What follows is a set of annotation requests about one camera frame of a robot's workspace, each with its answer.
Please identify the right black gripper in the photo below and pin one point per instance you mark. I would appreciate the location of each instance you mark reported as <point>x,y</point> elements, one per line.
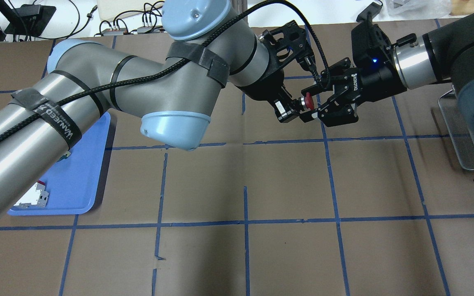
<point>377,79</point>

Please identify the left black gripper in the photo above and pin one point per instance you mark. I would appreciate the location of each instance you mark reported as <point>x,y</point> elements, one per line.
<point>264,84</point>

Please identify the red emergency push button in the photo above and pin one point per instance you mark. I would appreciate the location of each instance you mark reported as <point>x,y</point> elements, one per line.
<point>304,103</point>

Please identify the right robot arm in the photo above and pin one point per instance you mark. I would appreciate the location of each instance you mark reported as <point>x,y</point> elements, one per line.
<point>444,55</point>

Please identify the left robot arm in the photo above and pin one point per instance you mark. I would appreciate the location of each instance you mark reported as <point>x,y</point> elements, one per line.
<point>212,46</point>

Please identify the black power adapter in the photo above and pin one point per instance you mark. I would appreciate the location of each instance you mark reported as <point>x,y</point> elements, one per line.
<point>371,11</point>

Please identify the wooden board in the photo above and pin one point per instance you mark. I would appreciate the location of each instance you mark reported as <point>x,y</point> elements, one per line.
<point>461,7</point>

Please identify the green yellow terminal block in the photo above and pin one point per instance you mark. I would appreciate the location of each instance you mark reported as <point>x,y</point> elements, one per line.
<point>65,156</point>

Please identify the blue plastic tray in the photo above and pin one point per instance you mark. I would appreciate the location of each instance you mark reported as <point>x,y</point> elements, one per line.
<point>72,183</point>

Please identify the white circuit breaker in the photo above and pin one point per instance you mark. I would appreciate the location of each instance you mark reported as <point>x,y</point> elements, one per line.
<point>36,197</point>

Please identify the black tablet stand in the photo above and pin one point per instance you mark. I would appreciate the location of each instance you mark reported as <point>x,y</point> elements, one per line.
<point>27,20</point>

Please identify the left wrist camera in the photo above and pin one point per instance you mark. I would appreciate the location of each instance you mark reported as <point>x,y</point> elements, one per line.
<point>286,44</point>

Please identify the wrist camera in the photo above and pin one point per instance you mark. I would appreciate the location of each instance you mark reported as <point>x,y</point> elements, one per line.
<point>371,46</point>
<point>286,44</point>

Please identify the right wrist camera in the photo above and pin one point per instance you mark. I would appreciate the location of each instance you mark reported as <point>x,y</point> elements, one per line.
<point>371,46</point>

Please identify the wire mesh shelf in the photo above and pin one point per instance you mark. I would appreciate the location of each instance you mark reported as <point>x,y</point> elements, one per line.
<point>460,134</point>

